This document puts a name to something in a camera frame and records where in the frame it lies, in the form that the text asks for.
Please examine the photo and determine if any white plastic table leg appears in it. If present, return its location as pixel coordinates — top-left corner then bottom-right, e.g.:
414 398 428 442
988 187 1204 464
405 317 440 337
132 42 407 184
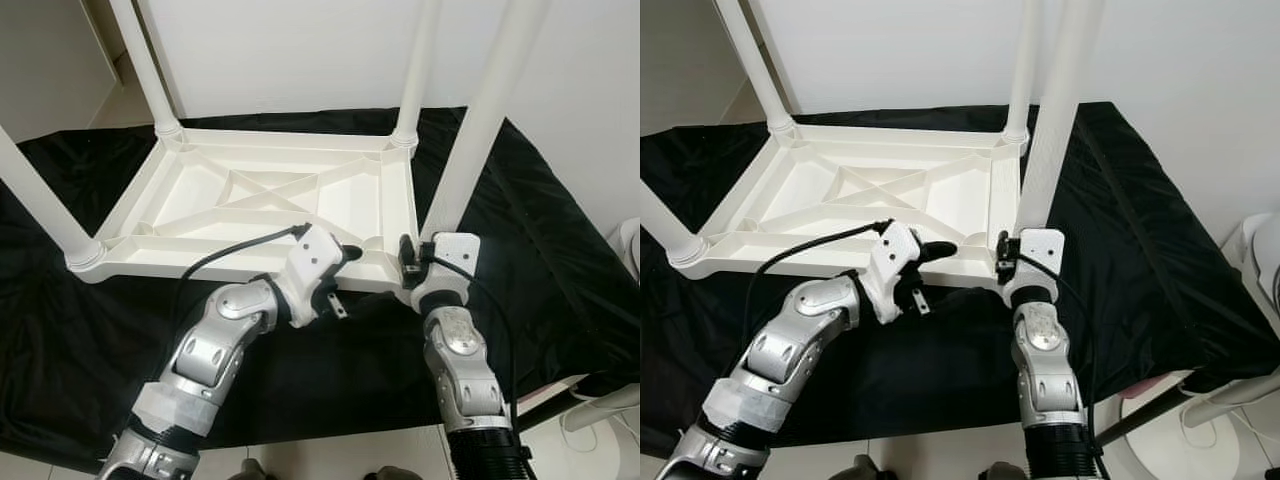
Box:
0 125 106 273
108 0 186 146
420 0 551 246
390 0 443 151
1015 0 1106 241
715 0 798 143
640 180 709 266
1003 0 1046 149

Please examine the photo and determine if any white plastic table top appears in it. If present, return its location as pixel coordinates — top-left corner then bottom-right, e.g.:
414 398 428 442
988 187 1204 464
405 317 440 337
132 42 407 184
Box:
68 125 421 296
668 122 1023 291

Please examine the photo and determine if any black cloth table cover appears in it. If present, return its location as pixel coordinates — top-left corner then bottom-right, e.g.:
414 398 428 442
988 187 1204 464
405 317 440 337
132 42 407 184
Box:
0 105 641 471
640 100 1280 461

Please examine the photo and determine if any black metal bench leg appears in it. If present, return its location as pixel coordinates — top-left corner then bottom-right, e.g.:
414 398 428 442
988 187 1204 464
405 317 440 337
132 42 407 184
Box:
1095 385 1196 449

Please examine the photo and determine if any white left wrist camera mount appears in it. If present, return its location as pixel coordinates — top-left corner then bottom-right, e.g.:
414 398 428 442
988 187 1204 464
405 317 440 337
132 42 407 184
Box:
860 220 926 323
275 224 346 329

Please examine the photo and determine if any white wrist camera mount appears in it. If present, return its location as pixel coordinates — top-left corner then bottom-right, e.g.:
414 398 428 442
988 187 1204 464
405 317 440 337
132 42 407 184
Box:
275 224 346 329
412 232 482 313
1002 228 1068 306
860 220 926 323

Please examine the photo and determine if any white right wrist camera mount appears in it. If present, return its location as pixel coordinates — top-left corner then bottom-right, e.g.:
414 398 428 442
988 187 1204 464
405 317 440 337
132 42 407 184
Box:
412 232 482 313
1002 228 1068 306

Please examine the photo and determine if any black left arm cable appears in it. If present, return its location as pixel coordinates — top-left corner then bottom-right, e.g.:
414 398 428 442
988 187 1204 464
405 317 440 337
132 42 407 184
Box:
745 219 896 311
170 223 311 321

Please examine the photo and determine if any white pedestal fan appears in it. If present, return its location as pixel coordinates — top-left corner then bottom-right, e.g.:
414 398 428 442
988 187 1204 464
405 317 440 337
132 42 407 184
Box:
560 215 641 480
1120 210 1280 480

